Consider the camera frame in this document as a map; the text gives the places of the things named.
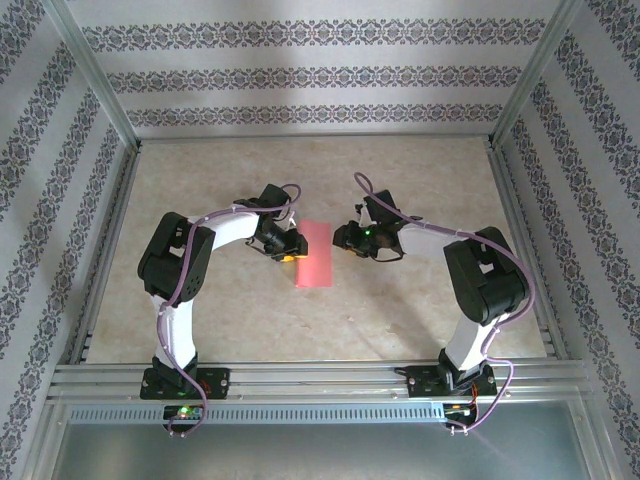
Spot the pink paper sheet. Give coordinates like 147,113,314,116
294,218,335,290

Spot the grey metal sheet panel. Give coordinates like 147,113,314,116
49,422,601,480

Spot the controller board with green light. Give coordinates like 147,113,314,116
163,404,204,421

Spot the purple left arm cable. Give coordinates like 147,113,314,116
158,183,305,440

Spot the thin aluminium rail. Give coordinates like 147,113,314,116
135,130,497,145

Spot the aluminium rail beam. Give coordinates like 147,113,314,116
47,360,592,404

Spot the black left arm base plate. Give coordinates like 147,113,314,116
139,367,231,401

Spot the slotted grey cable duct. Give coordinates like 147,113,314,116
66,402,447,426

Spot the aluminium side rail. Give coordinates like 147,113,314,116
485,139,571,360
69,142,142,364

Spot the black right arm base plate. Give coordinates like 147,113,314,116
407,365,499,400

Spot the aluminium corner post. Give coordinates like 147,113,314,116
42,0,140,146
492,0,585,146

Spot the aluminium lower frame bar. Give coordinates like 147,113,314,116
569,399,619,480
19,399,69,480

